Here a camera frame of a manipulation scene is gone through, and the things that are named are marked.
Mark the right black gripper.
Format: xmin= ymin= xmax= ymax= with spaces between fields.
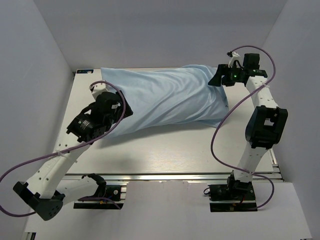
xmin=208 ymin=64 xmax=244 ymax=87

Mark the light blue pillowcase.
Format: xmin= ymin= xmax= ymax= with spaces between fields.
xmin=101 ymin=64 xmax=229 ymax=138

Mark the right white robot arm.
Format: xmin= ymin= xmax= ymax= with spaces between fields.
xmin=208 ymin=51 xmax=288 ymax=200

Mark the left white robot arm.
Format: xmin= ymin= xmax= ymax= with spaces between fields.
xmin=13 ymin=90 xmax=133 ymax=221

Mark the left blue table label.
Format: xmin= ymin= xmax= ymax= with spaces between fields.
xmin=76 ymin=69 xmax=94 ymax=74

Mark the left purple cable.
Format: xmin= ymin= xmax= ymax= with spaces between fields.
xmin=0 ymin=81 xmax=127 ymax=216

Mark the purple cable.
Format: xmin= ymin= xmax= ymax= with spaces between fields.
xmin=210 ymin=45 xmax=277 ymax=209
xmin=0 ymin=81 xmax=127 ymax=216

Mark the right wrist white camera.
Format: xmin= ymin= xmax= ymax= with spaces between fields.
xmin=227 ymin=51 xmax=241 ymax=68

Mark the wrist white camera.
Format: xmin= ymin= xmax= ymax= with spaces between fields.
xmin=89 ymin=81 xmax=109 ymax=100
xmin=227 ymin=51 xmax=241 ymax=68

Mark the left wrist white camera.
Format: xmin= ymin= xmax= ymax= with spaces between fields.
xmin=89 ymin=81 xmax=109 ymax=100

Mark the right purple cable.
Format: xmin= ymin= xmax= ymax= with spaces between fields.
xmin=210 ymin=45 xmax=277 ymax=209

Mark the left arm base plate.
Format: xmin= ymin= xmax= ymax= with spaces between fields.
xmin=73 ymin=184 xmax=127 ymax=210

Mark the aluminium front rail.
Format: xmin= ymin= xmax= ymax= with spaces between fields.
xmin=62 ymin=172 xmax=283 ymax=182

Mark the right aluminium side rail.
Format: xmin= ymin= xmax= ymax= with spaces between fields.
xmin=268 ymin=149 xmax=281 ymax=174

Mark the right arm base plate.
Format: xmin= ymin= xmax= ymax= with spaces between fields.
xmin=203 ymin=175 xmax=258 ymax=213

